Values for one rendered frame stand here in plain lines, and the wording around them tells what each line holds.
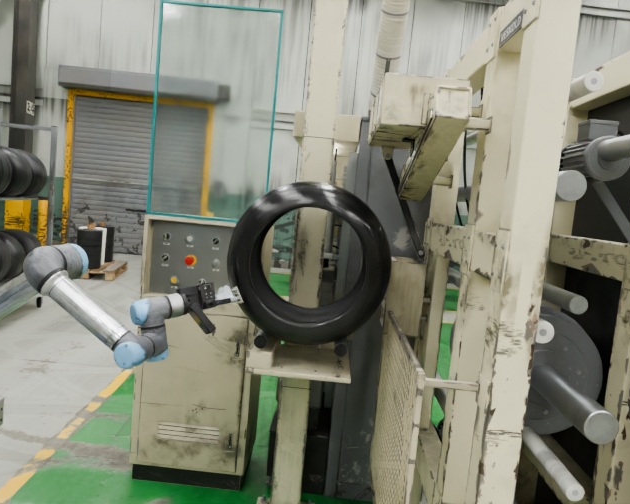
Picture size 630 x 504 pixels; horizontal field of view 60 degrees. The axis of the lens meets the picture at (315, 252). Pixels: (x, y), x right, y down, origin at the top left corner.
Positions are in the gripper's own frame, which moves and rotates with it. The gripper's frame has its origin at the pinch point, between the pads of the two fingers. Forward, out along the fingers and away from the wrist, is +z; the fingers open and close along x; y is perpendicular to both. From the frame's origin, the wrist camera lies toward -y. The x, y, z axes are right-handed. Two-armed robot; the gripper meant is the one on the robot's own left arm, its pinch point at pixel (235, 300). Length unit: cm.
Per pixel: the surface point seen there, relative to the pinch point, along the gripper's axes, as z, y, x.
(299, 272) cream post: 39.2, 6.8, 14.4
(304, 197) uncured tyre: 19.9, 28.1, -24.7
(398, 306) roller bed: 64, -16, -12
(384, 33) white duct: 94, 103, -14
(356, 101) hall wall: 662, 366, 564
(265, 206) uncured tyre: 9.9, 28.3, -15.6
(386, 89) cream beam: 25, 47, -66
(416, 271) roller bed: 70, -4, -20
